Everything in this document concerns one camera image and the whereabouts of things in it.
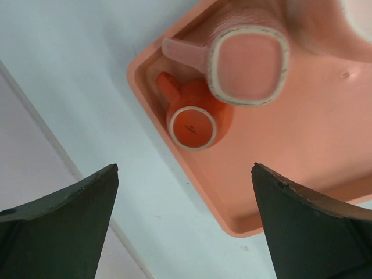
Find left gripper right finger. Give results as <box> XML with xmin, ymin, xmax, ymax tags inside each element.
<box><xmin>252</xmin><ymin>163</ymin><xmax>371</xmax><ymax>278</ymax></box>

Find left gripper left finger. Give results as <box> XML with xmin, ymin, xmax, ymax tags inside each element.
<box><xmin>1</xmin><ymin>164</ymin><xmax>119</xmax><ymax>278</ymax></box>

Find orange mug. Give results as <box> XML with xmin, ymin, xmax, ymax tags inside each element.
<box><xmin>155</xmin><ymin>71</ymin><xmax>234</xmax><ymax>151</ymax></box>

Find small pink mug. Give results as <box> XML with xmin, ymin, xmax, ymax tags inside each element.
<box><xmin>162</xmin><ymin>1</ymin><xmax>290</xmax><ymax>106</ymax></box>

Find large peach mug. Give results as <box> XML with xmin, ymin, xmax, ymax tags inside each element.
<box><xmin>284</xmin><ymin>0</ymin><xmax>372</xmax><ymax>63</ymax></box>

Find salmon plastic tray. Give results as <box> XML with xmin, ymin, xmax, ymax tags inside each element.
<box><xmin>126</xmin><ymin>0</ymin><xmax>372</xmax><ymax>239</ymax></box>

